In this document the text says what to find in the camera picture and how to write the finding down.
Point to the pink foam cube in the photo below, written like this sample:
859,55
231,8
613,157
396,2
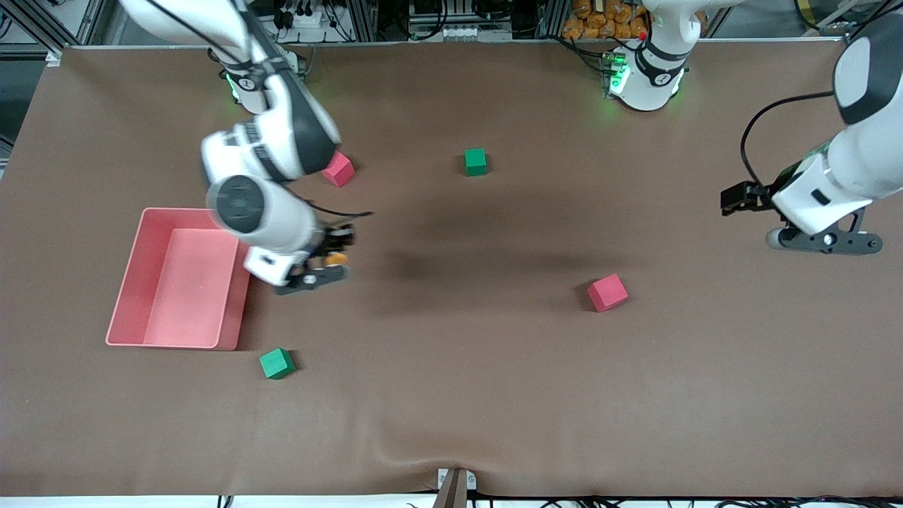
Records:
340,169
607,293

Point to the silver mounting bracket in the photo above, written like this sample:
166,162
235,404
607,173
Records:
471,481

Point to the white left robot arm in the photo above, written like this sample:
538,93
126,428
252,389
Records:
861,162

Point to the pink plastic bin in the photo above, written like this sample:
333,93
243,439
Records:
176,296

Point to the brown camera pole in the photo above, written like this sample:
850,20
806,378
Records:
451,494

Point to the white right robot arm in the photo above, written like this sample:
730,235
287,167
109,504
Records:
275,219

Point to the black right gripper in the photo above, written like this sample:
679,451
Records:
330,242

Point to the orange and black push button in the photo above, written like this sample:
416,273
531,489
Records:
336,259

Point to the orange toy pile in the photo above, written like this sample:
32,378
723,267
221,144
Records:
607,17

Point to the white power strip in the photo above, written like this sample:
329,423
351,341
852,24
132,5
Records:
305,18

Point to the white connector block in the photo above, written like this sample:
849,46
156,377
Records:
473,32

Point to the brown table mat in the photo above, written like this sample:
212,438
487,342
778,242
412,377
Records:
451,388

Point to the aluminium frame strut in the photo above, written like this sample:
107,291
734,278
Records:
878,10
39,28

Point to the green foam cube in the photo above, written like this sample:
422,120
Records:
475,162
276,364

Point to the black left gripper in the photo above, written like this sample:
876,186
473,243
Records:
760,192

